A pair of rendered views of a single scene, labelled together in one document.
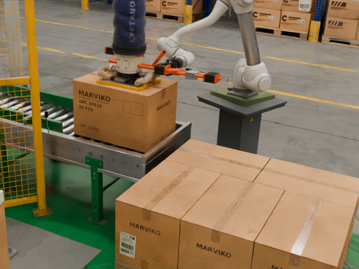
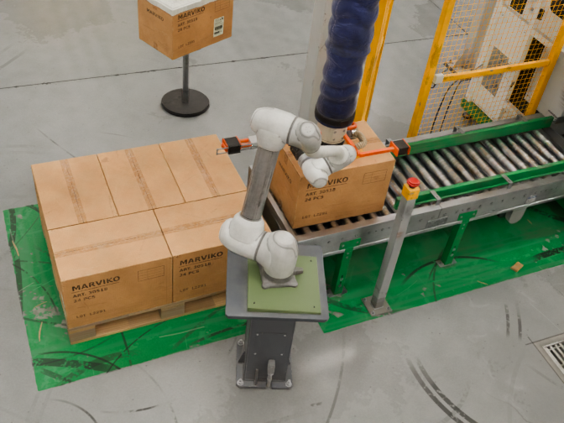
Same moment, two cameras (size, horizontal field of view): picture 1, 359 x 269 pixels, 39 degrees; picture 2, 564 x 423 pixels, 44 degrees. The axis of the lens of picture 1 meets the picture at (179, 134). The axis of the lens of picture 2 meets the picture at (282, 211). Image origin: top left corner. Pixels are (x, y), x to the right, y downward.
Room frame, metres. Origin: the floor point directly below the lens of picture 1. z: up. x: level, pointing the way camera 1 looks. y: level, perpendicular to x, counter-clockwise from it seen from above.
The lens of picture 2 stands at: (5.08, -2.35, 3.36)
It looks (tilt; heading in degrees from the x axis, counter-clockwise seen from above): 42 degrees down; 127
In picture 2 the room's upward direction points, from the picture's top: 8 degrees clockwise
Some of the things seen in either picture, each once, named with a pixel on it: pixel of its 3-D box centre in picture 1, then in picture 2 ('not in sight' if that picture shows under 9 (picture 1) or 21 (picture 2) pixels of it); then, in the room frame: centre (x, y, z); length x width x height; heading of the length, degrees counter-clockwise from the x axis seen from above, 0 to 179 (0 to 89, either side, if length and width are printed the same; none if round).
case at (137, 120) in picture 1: (125, 108); (329, 173); (3.31, 0.39, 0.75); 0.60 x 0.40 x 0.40; 64
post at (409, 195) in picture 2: not in sight; (393, 250); (3.85, 0.39, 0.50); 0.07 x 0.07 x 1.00; 66
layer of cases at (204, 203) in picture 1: (243, 218); (149, 221); (2.61, -0.42, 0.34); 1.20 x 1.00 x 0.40; 66
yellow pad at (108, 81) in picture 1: (121, 81); not in sight; (3.20, 0.40, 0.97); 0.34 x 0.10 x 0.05; 65
